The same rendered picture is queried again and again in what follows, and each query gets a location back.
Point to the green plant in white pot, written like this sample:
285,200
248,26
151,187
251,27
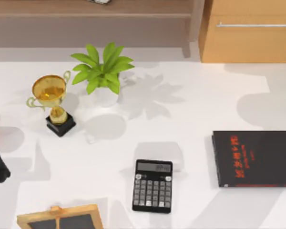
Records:
102,71

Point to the black calculator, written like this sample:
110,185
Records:
152,186

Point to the gold trophy with black base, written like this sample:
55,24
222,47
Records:
50,91

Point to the wooden open shelf unit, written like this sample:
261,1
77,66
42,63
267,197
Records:
90,26

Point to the black book with red lettering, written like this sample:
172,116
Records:
255,158

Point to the dark speckled object on shelf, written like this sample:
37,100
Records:
100,1

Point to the wooden cupboard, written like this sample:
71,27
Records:
248,43

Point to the wooden framed blackboard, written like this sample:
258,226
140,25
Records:
62,215

